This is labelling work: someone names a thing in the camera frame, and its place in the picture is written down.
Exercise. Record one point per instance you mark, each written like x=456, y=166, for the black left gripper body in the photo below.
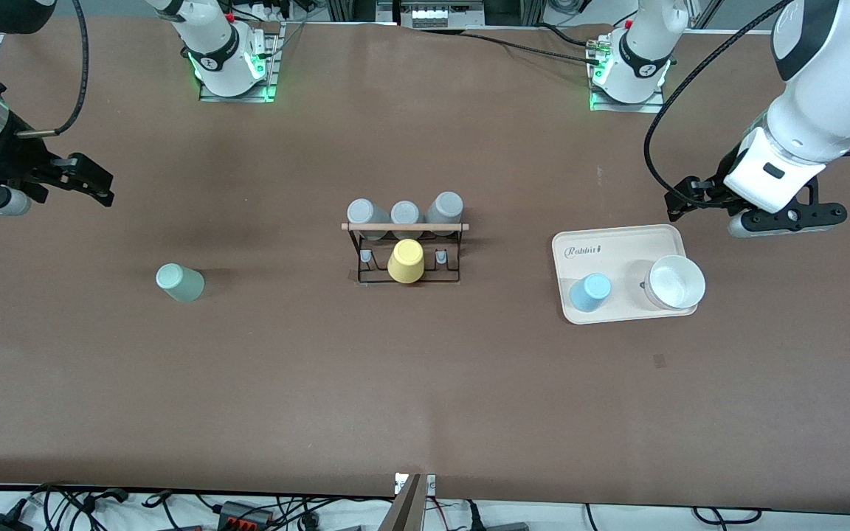
x=707, y=193

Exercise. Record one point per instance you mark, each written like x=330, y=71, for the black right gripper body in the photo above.
x=6, y=161

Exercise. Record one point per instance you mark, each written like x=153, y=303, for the light blue cup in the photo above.
x=590, y=293

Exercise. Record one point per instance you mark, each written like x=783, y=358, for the pale green cup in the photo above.
x=180, y=283

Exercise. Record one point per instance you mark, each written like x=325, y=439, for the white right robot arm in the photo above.
x=215, y=44

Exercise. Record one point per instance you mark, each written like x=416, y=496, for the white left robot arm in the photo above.
x=831, y=88

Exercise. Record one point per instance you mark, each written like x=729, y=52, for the white bowl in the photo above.
x=677, y=282

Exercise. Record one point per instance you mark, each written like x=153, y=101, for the cream rectangular tray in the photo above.
x=602, y=254

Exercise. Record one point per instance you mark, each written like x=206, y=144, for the grey cup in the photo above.
x=445, y=208
x=367, y=214
x=405, y=213

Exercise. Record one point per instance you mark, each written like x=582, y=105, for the yellow cup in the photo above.
x=406, y=262

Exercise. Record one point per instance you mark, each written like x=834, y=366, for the white terminal block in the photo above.
x=446, y=15

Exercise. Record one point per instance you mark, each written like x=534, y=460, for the black power strip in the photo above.
x=246, y=515

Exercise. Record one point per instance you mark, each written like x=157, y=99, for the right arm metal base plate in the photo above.
x=268, y=74

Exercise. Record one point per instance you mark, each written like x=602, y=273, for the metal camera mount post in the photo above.
x=412, y=505

